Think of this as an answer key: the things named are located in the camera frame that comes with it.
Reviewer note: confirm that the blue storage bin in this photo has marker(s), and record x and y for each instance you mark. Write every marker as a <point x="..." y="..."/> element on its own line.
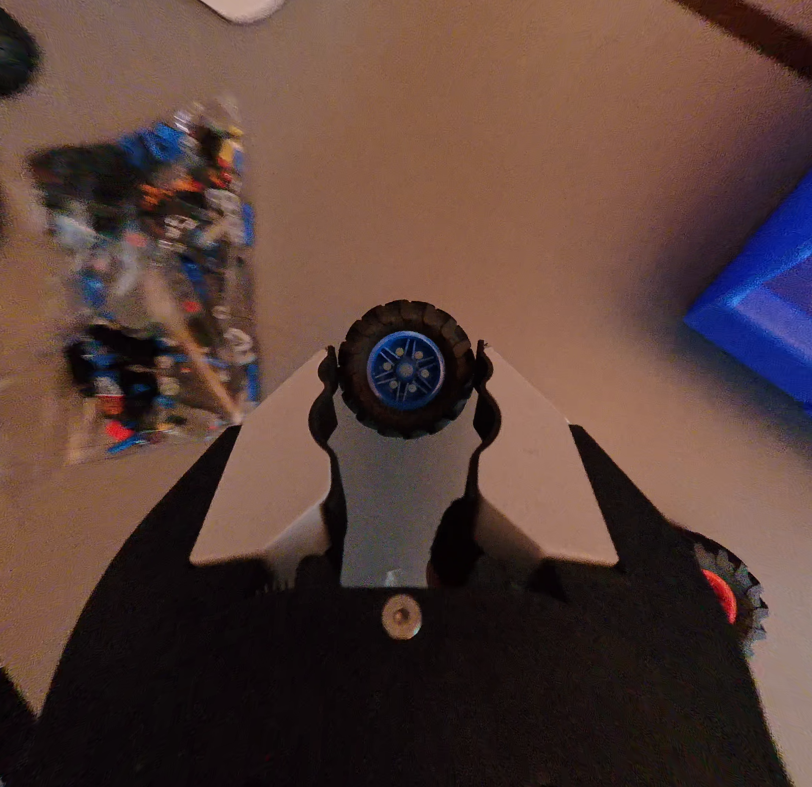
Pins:
<point x="761" y="304"/>

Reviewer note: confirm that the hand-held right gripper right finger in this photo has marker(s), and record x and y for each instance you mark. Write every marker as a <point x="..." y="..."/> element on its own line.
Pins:
<point x="539" y="482"/>

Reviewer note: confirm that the clear bag of toy bricks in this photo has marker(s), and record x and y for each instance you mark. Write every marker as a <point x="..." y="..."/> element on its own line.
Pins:
<point x="146" y="260"/>

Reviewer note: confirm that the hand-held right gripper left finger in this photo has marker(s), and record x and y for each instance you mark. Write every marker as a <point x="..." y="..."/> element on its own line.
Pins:
<point x="266" y="476"/>

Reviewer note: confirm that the black tyre red hub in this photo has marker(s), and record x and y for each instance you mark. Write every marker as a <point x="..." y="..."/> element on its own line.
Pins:
<point x="748" y="577"/>
<point x="12" y="54"/>

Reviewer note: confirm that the black tyre blue hub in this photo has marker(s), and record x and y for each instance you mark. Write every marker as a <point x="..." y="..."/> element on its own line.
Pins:
<point x="406" y="368"/>

